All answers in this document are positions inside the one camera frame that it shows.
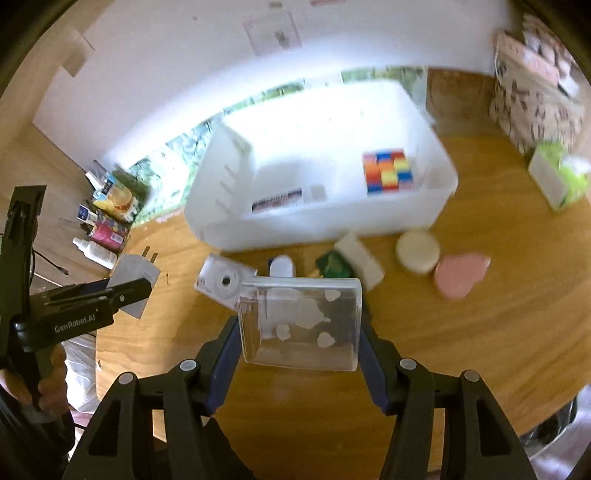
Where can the white plastic bag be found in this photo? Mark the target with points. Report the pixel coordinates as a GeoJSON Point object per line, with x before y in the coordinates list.
{"type": "Point", "coordinates": [81, 364]}

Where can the person's left forearm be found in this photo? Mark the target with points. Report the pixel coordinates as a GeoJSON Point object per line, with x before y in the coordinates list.
{"type": "Point", "coordinates": [23, 443]}

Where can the white spray bottle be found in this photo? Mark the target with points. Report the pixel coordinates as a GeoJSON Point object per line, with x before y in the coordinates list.
{"type": "Point", "coordinates": [97, 253]}

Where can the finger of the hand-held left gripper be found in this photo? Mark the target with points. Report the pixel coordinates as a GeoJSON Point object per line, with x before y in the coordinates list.
{"type": "Point", "coordinates": [131, 291]}

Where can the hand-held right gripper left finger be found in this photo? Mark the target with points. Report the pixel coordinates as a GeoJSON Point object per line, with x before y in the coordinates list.
{"type": "Point", "coordinates": [226, 357]}

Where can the multicoloured puzzle cube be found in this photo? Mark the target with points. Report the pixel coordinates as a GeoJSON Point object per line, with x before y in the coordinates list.
{"type": "Point", "coordinates": [387, 173]}

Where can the wall poster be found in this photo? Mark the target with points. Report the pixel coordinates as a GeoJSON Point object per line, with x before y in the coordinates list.
{"type": "Point", "coordinates": [272, 32]}

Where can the patterned paper bag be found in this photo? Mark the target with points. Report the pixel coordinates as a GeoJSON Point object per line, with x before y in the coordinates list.
{"type": "Point", "coordinates": [531, 106]}

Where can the round cream jar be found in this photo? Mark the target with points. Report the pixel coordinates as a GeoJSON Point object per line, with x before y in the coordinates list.
{"type": "Point", "coordinates": [418, 251]}

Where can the pink printed box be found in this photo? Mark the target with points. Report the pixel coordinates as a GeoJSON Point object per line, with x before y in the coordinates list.
{"type": "Point", "coordinates": [108, 232]}

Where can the white power adapter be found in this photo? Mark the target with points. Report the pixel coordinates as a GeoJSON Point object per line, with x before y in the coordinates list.
{"type": "Point", "coordinates": [131, 270]}

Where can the clear plastic box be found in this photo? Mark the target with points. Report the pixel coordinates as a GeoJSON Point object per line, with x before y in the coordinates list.
{"type": "Point", "coordinates": [277, 295]}

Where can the blue and white tube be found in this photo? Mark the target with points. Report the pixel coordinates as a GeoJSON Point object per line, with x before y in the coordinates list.
{"type": "Point", "coordinates": [87, 213]}

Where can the beige paper sheet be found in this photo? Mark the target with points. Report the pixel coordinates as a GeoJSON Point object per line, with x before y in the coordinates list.
{"type": "Point", "coordinates": [78, 55]}

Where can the pink heart-shaped box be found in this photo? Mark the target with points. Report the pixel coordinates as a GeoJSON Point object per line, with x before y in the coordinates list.
{"type": "Point", "coordinates": [459, 277]}

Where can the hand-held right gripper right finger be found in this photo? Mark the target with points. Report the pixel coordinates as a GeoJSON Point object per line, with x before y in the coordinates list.
{"type": "Point", "coordinates": [375, 364]}

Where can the white plastic storage bin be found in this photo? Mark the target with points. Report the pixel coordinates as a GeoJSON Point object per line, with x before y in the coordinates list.
{"type": "Point", "coordinates": [323, 138]}

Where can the white instant camera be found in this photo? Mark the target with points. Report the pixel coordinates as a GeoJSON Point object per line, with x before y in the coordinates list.
{"type": "Point", "coordinates": [217, 277]}

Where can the green tissue pack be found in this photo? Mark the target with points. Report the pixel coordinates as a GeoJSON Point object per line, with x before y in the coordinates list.
{"type": "Point", "coordinates": [549, 177]}

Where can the white rectangular box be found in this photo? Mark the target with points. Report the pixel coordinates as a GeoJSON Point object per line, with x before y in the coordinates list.
{"type": "Point", "coordinates": [362, 263]}

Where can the green bottle with gold cap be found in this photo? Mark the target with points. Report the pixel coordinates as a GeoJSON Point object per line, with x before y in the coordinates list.
{"type": "Point", "coordinates": [333, 265]}

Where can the small white bottle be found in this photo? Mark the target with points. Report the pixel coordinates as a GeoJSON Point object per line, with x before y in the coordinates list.
{"type": "Point", "coordinates": [281, 266]}

